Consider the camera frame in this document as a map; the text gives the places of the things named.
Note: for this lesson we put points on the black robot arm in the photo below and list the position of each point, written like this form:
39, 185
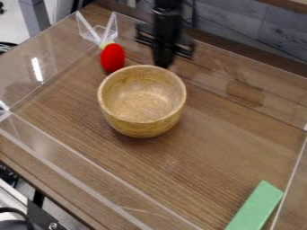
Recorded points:
168, 4

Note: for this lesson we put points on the wooden bowl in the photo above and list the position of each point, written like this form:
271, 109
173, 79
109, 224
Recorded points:
141, 99

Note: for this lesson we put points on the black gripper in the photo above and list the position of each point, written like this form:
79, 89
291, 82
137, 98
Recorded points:
164, 37

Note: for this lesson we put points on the black metal clamp bracket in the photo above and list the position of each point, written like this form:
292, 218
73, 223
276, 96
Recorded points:
41, 220

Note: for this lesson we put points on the clear acrylic corner bracket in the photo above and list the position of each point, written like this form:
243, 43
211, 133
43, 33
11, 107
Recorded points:
100, 35

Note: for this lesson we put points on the green rectangular block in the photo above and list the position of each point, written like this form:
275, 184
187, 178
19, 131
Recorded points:
256, 208

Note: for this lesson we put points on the grey post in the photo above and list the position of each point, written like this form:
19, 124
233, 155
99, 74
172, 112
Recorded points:
33, 11

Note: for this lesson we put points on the red felt strawberry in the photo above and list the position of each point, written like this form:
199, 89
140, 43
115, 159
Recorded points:
112, 57

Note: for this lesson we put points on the clear acrylic tray wall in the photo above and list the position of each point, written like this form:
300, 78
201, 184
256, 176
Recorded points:
97, 197

